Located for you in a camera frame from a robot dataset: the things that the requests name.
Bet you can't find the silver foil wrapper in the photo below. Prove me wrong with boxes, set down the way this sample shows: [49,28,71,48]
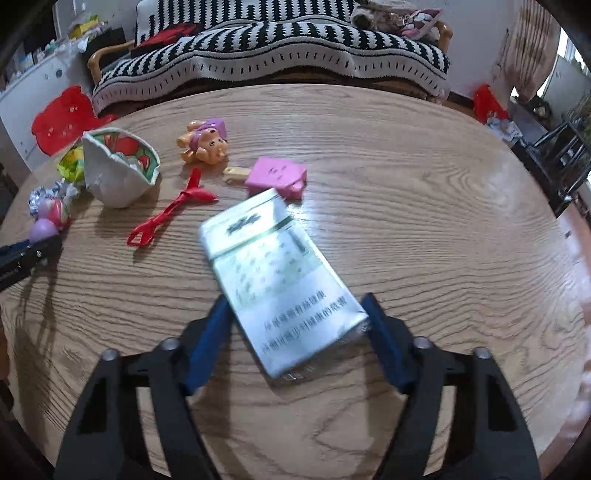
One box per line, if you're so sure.
[28,178,84,219]

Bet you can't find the yellow green snack bag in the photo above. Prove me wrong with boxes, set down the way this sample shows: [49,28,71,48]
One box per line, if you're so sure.
[56,143,84,183]

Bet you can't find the white green cigarette pack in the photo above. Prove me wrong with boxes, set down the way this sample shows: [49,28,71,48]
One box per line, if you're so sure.
[199,189,368,379]

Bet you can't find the purple pink pig toy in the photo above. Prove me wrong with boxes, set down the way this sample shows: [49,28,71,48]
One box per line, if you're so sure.
[29,198,71,243]

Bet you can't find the red plastic toy tongs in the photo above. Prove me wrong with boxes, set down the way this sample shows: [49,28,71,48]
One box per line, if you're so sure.
[126,168,218,248]

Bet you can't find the red pig plastic chair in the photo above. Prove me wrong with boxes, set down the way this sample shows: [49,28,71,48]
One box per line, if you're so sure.
[31,86,116,156]

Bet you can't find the white cabinet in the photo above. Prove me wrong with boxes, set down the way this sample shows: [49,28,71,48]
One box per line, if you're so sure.
[1,47,92,186]

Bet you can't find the orange purple puppy toy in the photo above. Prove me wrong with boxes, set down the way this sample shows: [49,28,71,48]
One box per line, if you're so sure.
[176,118,228,165]

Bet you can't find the pink popsicle toy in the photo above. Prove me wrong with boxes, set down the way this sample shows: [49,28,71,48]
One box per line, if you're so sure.
[222,157,308,201]

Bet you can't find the black wooden chair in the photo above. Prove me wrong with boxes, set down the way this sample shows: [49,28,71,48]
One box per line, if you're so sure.
[511,121,590,218]

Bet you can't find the striped black white sofa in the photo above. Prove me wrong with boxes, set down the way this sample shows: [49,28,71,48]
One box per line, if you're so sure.
[92,1,450,112]

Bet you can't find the red bag on floor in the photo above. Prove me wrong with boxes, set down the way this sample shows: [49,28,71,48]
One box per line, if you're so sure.
[473,84,509,124]

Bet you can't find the striped beige curtain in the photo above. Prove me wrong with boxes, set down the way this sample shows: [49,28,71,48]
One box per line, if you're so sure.
[501,0,561,102]

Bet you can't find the pile of clothes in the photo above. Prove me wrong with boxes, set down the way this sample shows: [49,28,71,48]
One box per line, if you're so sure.
[349,0,443,40]

